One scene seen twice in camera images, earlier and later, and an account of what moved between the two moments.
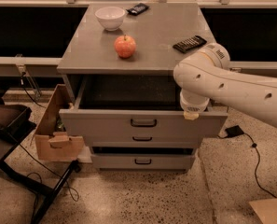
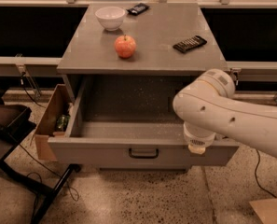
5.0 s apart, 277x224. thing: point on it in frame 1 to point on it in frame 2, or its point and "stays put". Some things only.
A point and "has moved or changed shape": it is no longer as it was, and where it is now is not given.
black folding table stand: (9, 124) stays put
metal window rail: (40, 62) stays put
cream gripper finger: (190, 115) to (198, 149)
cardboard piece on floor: (269, 210) stays put
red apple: (125, 46) stays put
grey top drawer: (133, 105) has moved or changed shape
